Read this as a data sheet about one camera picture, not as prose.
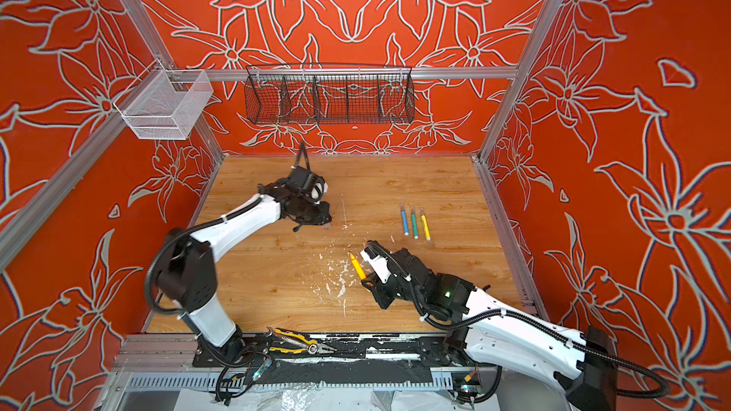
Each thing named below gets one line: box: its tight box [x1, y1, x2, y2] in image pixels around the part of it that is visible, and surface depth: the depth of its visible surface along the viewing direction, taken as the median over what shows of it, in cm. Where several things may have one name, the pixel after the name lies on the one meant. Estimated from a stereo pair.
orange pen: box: [350, 252, 367, 280], surface depth 72 cm
